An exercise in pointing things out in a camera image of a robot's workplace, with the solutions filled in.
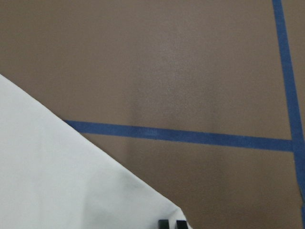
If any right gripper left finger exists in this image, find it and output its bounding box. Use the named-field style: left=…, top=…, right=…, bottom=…
left=158, top=219, right=168, bottom=229

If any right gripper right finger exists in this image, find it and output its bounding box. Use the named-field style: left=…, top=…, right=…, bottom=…
left=175, top=220, right=186, bottom=229

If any white long-sleeve printed shirt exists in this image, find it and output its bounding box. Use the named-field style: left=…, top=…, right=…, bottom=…
left=0, top=77, right=186, bottom=229

